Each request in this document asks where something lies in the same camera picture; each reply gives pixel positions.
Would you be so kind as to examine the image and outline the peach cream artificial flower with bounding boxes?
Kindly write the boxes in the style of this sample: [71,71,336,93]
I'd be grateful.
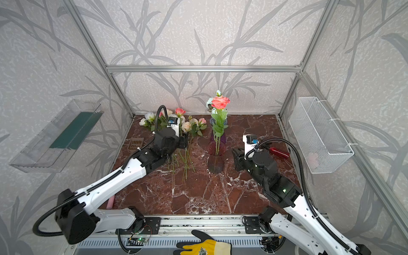
[181,118,198,181]

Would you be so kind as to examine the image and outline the yellow black work glove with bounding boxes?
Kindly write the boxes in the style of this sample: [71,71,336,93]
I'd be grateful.
[173,230,232,255]

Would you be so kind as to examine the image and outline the clear plastic wall shelf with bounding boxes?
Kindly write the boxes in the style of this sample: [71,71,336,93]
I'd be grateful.
[10,99,104,173]

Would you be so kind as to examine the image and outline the red handled pruning shears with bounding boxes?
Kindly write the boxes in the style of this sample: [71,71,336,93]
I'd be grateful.
[262,145,290,159]

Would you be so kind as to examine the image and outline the dark red glass vase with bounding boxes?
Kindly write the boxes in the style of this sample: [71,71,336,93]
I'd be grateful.
[207,141,226,174]

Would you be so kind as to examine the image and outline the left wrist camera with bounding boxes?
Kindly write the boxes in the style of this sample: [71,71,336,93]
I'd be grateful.
[167,116,180,137]

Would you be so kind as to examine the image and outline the purple glass vase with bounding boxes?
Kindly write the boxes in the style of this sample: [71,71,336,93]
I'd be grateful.
[210,117,227,144]

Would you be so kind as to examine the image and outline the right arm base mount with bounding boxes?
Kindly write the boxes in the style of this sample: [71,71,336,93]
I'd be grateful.
[242,216,264,234]

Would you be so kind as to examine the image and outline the green circuit board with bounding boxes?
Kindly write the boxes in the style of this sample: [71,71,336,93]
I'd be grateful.
[126,237,150,247]

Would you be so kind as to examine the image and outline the white wire mesh basket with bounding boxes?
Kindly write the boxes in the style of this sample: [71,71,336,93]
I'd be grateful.
[289,97,354,174]

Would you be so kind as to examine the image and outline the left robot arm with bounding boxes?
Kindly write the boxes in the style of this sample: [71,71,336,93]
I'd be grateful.
[33,127,188,244]

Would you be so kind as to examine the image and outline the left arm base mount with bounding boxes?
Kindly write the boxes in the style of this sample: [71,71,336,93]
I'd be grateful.
[129,217,161,235]

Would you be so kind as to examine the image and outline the brown garden hand rake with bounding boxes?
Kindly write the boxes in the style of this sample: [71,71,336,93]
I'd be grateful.
[127,138,144,152]

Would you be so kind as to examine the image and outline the red pink artificial rose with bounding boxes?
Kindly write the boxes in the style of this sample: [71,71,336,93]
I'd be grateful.
[210,95,231,156]

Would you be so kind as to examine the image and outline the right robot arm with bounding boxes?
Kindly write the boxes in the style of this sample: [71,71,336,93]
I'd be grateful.
[232,148,371,255]

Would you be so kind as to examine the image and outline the purple pink garden fork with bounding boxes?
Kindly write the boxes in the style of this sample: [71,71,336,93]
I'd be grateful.
[106,195,115,210]

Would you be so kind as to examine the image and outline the white artificial rose bunch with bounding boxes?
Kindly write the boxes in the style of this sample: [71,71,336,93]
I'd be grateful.
[138,105,182,174]

